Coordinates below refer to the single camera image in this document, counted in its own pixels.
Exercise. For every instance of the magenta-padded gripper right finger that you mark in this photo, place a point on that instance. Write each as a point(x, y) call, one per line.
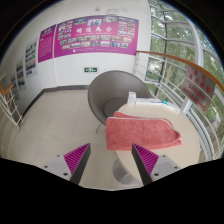
point(146, 159)

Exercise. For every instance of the flat white blue box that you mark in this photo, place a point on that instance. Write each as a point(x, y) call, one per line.
point(142, 101)
point(156, 101)

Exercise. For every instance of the small white box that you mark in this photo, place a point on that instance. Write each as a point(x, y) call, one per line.
point(131, 99)

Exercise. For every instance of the narrow magenta text poster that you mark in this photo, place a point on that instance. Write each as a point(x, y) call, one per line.
point(46, 43)

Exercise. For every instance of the pink towel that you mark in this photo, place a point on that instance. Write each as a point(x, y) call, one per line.
point(140, 131)

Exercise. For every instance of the white framed window wall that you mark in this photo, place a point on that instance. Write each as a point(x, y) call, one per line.
point(168, 31)

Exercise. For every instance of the short white orange-topped railing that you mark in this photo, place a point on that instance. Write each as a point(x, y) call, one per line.
point(10, 108)

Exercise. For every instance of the white photo wall board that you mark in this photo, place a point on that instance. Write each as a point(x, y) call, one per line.
point(31, 58)
point(20, 73)

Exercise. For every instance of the clear red-lettered warning sign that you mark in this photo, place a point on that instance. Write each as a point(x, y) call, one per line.
point(198, 88)

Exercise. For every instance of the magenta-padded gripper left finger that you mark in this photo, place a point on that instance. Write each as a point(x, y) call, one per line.
point(78, 158)

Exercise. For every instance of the large magenta photo poster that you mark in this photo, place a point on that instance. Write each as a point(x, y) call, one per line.
point(96, 35)

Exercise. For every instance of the green exit sign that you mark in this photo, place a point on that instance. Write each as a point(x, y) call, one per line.
point(90, 69)

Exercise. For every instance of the grey table pedestal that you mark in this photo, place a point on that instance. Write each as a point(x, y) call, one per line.
point(121, 171)

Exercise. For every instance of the white railing with orange handrail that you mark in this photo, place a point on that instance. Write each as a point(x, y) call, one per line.
point(173, 59)

